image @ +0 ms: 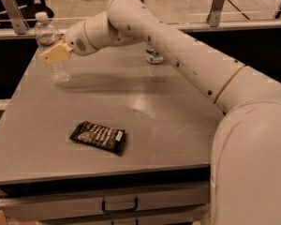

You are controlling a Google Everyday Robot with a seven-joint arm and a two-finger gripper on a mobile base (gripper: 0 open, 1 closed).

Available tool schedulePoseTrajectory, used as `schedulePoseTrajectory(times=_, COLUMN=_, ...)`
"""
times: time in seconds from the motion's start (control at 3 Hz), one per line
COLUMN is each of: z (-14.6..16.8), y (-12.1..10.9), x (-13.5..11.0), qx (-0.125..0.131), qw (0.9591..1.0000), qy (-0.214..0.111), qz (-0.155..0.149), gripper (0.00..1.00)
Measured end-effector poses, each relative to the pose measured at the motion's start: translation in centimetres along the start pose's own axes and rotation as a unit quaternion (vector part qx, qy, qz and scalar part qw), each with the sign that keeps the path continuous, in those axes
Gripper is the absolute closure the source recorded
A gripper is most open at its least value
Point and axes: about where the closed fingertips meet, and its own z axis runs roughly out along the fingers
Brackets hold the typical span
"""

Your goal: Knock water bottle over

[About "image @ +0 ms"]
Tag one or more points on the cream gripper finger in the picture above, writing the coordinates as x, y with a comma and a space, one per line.
57, 53

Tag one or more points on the clear plastic water bottle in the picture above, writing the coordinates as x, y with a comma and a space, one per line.
47, 35

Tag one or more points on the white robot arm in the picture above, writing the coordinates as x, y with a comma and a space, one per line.
246, 151

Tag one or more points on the black office chair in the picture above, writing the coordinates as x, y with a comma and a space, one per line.
22, 0

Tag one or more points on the white green soda can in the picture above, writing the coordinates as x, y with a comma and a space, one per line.
152, 56

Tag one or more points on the black snack bar wrapper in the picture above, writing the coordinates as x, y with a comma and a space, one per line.
101, 137

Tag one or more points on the grey cabinet drawer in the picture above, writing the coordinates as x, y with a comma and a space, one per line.
191, 198

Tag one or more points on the left metal railing post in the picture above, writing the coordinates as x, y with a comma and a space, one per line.
18, 23

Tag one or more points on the black drawer handle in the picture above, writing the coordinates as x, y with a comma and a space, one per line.
117, 207

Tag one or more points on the right metal railing post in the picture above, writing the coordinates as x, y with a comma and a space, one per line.
214, 16

